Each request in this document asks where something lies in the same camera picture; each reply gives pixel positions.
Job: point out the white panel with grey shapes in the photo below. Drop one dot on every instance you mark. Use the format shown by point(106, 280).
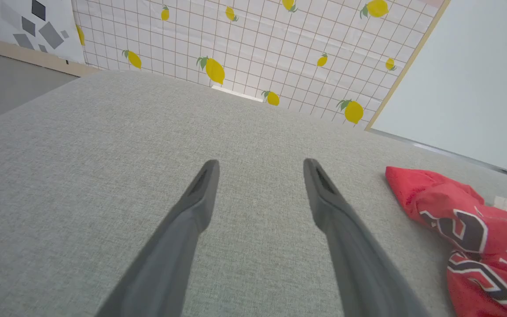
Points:
point(11, 22)

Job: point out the plain white wood-edged panel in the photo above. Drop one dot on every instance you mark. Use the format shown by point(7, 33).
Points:
point(473, 75)

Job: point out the red jersey with white sleeves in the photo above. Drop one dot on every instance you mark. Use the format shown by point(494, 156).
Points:
point(469, 207)

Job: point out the grey fabric sofa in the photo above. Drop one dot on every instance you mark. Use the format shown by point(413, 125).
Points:
point(104, 167)

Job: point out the lemon print grid backdrop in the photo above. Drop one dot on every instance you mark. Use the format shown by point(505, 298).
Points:
point(258, 39)

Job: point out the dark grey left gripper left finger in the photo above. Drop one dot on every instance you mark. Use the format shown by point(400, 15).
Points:
point(170, 246)

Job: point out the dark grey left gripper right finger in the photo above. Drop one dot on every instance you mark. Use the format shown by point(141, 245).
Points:
point(350, 255)

